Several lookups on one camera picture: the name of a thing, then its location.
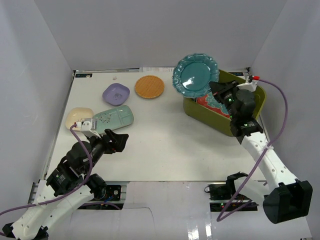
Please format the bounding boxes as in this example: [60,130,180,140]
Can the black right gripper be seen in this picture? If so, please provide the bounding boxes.
[208,80,241,121]

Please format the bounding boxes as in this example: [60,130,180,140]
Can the red and teal plate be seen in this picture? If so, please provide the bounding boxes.
[196,92,230,118]

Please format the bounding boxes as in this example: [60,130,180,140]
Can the mint green divided tray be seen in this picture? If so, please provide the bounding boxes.
[93,105,134,134]

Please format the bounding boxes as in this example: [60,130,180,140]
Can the teal scalloped plate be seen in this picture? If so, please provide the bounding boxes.
[172,53,220,99]

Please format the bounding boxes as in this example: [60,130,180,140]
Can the purple square dish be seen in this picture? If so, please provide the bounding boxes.
[102,83,130,107]

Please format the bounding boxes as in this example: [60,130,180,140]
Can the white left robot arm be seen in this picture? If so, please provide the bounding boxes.
[0,129,129,240]

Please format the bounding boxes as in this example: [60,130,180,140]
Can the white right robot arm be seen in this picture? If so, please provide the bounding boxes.
[209,81,313,224]

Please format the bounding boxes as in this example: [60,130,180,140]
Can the olive green plastic bin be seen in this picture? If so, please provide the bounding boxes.
[182,69,267,138]

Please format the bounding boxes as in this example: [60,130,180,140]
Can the cream panda square dish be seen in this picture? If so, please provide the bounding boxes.
[65,107,94,130]

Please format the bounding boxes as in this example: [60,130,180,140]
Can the orange woven round plate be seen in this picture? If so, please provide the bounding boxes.
[134,75,165,99]

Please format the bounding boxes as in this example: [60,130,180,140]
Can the white papers at back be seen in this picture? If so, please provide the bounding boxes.
[139,67,174,73]

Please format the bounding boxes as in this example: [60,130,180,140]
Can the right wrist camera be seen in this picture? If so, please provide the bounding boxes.
[237,75,260,92]

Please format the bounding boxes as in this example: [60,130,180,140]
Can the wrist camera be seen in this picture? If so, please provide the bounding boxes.
[75,118,101,138]
[237,75,260,92]

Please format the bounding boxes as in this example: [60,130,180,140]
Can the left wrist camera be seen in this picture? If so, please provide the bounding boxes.
[75,118,101,138]

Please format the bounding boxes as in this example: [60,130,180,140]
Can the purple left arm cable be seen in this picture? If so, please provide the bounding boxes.
[0,123,92,217]

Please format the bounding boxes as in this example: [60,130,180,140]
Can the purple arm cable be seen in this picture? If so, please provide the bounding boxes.
[0,123,92,217]
[216,77,289,223]

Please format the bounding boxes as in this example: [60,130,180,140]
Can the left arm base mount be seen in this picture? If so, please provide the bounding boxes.
[78,182,127,210]

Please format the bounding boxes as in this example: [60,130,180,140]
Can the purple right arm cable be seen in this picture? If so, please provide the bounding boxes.
[216,77,289,223]

